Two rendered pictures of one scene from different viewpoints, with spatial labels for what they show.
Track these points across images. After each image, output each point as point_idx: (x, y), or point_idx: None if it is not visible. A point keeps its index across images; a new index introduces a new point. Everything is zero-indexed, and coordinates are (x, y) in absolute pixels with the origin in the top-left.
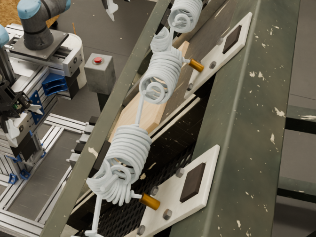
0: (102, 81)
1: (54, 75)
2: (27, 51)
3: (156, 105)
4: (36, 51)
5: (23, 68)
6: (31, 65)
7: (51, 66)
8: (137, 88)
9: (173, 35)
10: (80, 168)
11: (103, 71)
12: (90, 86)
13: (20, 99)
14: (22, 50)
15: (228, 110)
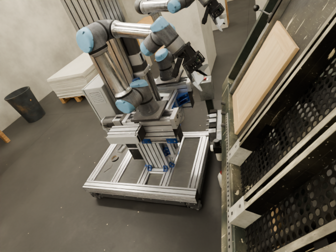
0: (209, 90)
1: (181, 93)
2: (164, 82)
3: (285, 47)
4: (169, 80)
5: (163, 93)
6: (167, 91)
7: (179, 88)
8: (240, 76)
9: (252, 41)
10: None
11: (209, 82)
12: (202, 96)
13: (198, 55)
14: (161, 82)
15: None
